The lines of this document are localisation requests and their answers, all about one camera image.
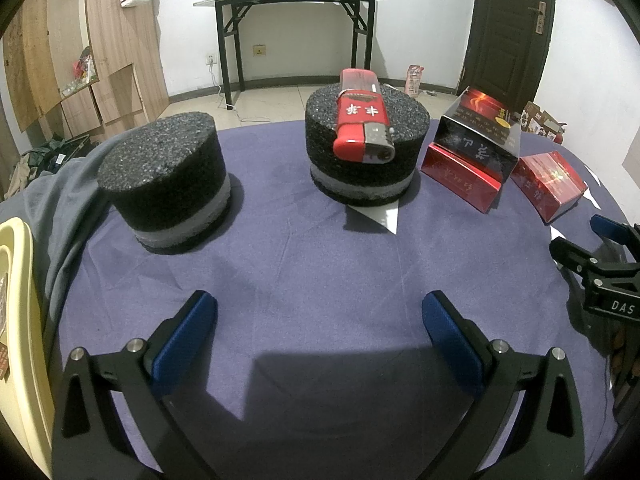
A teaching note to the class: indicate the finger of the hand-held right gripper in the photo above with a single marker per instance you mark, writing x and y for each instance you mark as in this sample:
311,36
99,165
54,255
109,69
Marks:
607,227
570,255

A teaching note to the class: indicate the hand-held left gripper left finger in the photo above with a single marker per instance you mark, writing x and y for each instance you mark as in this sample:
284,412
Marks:
182,345

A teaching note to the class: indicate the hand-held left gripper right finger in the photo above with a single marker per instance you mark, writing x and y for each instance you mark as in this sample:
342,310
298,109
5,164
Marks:
450,345

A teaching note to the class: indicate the red cigarette box gold print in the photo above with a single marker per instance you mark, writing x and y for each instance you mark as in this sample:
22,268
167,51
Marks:
455,177

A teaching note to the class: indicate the black and red cigarette box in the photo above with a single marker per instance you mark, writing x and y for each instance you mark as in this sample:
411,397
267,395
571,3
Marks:
475,140

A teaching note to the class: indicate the pale yellow plastic basin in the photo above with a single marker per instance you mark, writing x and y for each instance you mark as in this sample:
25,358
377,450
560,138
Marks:
25,310

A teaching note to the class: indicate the black foam cylinder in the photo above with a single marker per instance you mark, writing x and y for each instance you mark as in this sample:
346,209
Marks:
320,160
160,160

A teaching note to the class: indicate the red lighter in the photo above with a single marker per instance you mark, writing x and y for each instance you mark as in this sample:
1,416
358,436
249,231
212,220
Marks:
357,115

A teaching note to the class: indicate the white triangle marker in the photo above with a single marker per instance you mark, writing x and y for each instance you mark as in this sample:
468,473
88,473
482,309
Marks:
372,217
556,234

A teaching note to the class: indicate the red fire extinguisher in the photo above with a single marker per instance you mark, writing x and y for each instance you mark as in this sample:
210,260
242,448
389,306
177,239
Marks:
555,132

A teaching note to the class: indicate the cardboard box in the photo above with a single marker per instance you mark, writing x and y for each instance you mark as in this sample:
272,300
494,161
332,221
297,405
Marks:
535,117

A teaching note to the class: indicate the purple tablecloth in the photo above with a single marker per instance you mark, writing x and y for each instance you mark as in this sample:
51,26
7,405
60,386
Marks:
300,270

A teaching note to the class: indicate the grey blanket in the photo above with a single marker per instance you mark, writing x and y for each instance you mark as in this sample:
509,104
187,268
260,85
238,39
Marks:
55,210

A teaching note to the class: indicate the dark wooden door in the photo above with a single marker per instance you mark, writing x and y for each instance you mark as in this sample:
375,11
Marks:
505,35

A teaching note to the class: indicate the pile of dark clothes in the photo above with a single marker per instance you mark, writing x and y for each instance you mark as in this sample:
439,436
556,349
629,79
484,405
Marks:
55,152

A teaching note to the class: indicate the pink package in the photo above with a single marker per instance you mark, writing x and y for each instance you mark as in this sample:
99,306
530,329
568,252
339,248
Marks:
414,80

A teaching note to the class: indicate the clutter in cabinet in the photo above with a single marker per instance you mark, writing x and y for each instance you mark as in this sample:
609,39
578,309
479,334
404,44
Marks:
82,67

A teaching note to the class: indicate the wooden cabinet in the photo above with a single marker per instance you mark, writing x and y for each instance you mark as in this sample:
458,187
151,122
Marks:
120,35

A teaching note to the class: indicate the white wall outlet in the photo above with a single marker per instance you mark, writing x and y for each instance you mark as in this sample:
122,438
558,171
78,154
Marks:
210,57

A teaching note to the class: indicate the yellow wall outlet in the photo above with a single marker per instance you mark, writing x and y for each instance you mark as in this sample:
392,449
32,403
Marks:
258,50

